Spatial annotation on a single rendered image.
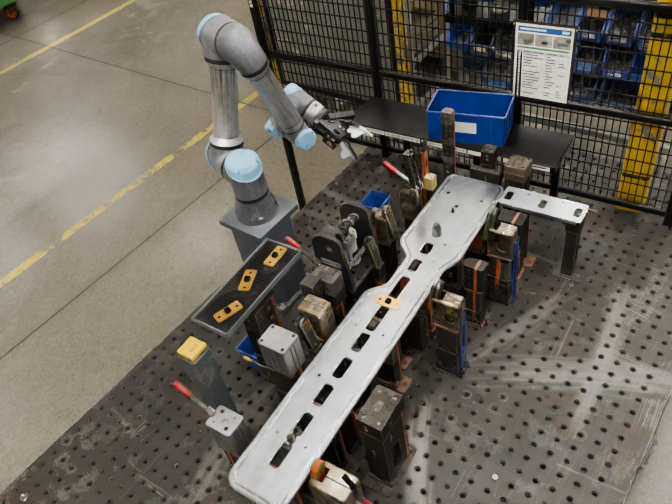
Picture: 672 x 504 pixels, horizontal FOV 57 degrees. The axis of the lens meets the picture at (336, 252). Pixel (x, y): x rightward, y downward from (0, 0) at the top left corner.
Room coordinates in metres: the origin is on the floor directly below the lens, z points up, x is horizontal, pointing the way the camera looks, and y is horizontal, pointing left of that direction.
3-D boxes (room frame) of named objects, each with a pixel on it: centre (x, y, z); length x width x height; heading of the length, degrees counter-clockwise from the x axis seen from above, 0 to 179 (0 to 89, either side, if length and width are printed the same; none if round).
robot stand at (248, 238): (1.74, 0.24, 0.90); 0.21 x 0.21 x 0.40; 45
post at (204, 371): (1.14, 0.45, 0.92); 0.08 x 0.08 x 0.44; 49
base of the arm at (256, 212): (1.74, 0.24, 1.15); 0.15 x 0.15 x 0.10
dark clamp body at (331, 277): (1.39, 0.04, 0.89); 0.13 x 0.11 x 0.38; 49
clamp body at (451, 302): (1.22, -0.30, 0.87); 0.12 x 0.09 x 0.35; 49
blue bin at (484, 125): (2.05, -0.62, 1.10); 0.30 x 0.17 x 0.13; 59
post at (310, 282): (1.36, 0.10, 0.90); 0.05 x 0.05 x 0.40; 49
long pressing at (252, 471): (1.27, -0.12, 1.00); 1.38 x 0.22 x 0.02; 139
